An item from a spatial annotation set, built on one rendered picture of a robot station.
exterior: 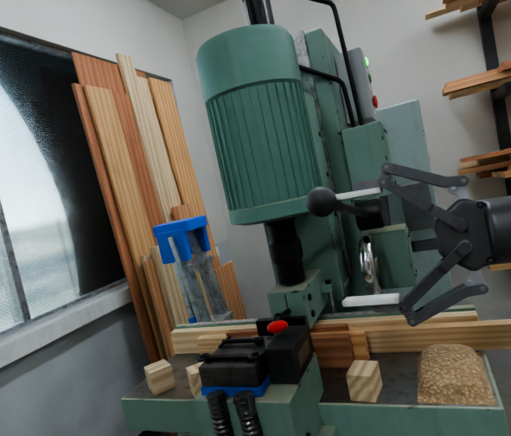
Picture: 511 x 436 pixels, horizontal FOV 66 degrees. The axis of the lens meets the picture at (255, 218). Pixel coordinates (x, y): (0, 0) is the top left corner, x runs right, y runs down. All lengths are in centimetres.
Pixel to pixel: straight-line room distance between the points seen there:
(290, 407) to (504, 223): 32
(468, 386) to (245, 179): 42
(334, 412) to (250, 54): 54
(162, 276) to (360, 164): 142
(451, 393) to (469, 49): 264
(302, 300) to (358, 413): 19
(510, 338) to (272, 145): 47
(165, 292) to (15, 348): 69
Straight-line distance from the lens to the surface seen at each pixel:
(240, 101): 65
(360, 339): 70
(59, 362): 202
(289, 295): 69
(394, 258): 85
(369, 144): 85
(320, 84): 89
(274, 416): 54
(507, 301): 319
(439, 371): 62
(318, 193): 44
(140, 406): 79
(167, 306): 210
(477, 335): 73
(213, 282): 165
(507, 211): 50
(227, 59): 67
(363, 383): 60
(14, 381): 190
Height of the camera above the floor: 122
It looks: 4 degrees down
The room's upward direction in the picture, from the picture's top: 12 degrees counter-clockwise
